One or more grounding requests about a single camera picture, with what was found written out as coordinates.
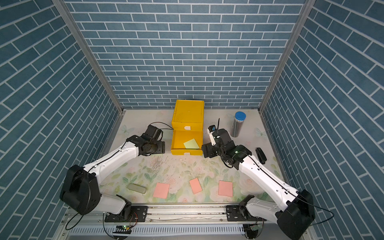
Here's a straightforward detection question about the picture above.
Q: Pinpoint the translucent green eraser block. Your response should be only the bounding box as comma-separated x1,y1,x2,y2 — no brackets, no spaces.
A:
127,184,148,195

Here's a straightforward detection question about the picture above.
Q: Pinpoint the yellow three-drawer cabinet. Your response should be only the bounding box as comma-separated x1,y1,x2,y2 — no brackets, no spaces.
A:
171,100,204,156

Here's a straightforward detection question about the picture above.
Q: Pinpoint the black stapler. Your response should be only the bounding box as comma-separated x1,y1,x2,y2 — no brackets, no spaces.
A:
255,148,268,165

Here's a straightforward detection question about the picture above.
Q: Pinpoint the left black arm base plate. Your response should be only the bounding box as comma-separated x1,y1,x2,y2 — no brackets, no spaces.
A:
104,206,148,223

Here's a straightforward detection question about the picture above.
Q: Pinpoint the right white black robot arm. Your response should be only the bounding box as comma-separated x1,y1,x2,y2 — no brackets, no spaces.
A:
202,125,316,240

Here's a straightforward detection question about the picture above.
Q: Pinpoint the pink sticky note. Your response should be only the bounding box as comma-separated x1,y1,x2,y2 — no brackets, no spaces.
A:
153,183,170,199
218,181,233,197
189,178,203,195

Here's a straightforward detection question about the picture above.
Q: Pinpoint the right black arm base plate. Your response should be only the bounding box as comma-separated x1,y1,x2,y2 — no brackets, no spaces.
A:
226,205,264,222

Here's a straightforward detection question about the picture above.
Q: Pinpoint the blue-capped striped cylinder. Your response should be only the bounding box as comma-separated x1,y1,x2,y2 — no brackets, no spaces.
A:
230,112,246,138

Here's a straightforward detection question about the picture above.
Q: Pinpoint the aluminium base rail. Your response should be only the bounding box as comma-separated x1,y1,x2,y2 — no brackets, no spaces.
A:
59,203,310,226

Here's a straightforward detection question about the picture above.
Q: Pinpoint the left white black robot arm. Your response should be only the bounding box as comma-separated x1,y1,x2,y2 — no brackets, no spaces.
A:
60,125,165,220

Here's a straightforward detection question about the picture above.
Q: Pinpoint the green sticky note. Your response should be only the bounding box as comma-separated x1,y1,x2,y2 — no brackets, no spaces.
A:
184,139,200,150

